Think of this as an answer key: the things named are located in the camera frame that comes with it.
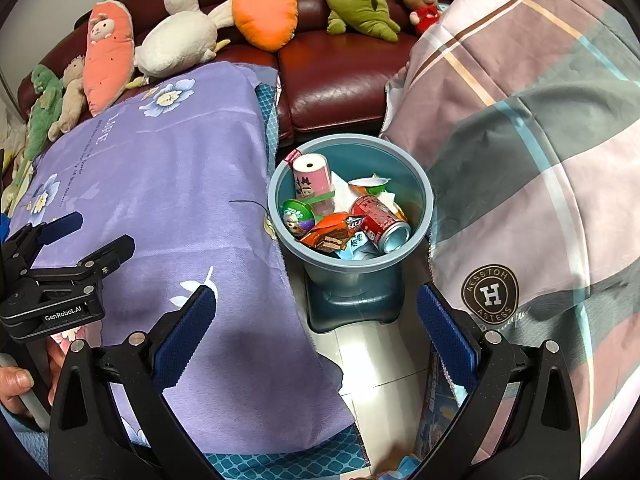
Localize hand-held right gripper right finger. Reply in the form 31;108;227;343
410;282;583;480

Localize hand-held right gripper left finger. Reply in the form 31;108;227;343
47;284;223;480

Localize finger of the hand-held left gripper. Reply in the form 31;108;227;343
6;211;84;267
22;233;137;283

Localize light blue white packet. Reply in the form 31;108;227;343
345;232;382;262

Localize red soda can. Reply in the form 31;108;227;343
350;195;412;255

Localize orange snack wrapper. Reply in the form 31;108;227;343
300;212;368;253

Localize green purple toy capsule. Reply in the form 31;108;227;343
281;199;317;237

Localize teal plastic bin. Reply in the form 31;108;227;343
266;133;435;288

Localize pink printed tube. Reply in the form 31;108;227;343
292;152;335;213

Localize person's left hand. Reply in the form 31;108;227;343
0;366;35;417

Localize blue printed box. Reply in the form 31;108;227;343
415;350;471;466

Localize purple floral blanket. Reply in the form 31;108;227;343
5;60;356;456

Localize blue plastic stool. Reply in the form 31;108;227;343
304;260;407;333

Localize beige bear plush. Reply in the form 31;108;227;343
47;57;86;142

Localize slim green dinosaur plush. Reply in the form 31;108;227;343
10;65;63;196

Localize white duck plush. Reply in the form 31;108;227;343
125;0;236;88

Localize pink grey plaid blanket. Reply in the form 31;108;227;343
379;0;640;480

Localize dark red leather sofa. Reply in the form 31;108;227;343
17;0;481;148

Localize orange carrot bunny plush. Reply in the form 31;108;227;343
232;0;299;52

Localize brown teddy bear red outfit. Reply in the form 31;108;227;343
396;0;441;37

